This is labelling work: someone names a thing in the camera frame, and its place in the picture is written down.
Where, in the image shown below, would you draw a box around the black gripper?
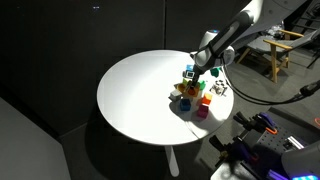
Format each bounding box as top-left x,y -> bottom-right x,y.
188,64 -> 205,92

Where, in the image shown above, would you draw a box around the white robot base blue light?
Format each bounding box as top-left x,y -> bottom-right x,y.
281,139 -> 320,180

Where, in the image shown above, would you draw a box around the blue block with number four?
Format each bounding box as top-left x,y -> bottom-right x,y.
182,64 -> 198,79

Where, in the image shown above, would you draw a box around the plain orange cube block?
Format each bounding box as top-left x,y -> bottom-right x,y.
200,92 -> 214,105

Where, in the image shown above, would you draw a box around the dark blue cube block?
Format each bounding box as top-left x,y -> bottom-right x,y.
179,98 -> 192,112

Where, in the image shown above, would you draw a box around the gray cube block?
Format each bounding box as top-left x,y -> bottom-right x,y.
169,89 -> 183,102

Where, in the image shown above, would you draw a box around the magenta cube block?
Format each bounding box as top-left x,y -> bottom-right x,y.
196,104 -> 210,118

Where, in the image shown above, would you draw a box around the orange-yellow round toy ball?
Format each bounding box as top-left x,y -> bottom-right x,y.
177,83 -> 188,94

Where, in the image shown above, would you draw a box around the small green object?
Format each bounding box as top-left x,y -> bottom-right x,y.
209,67 -> 222,78

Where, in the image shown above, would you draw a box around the black and white checkered cube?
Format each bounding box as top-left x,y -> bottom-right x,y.
209,79 -> 229,98

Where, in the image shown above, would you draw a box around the black bar clamp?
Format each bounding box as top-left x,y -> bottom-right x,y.
209,134 -> 236,168

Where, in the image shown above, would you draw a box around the white table base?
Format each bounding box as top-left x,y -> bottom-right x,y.
164,144 -> 180,178

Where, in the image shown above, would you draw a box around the purple clamp with orange tip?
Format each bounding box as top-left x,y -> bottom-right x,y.
233,111 -> 278,136

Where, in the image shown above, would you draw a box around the purple bar clamp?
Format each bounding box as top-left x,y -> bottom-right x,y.
233,143 -> 260,165

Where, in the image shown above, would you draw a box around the wooden lounge chair gray cushion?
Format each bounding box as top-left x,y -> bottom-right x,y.
235,28 -> 320,84

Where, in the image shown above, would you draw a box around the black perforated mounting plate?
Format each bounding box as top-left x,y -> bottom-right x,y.
253,109 -> 320,158

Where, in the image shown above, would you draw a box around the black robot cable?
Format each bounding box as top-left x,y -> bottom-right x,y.
223,63 -> 320,106

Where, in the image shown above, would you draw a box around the silver metal bracket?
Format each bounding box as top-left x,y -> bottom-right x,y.
283,134 -> 306,151

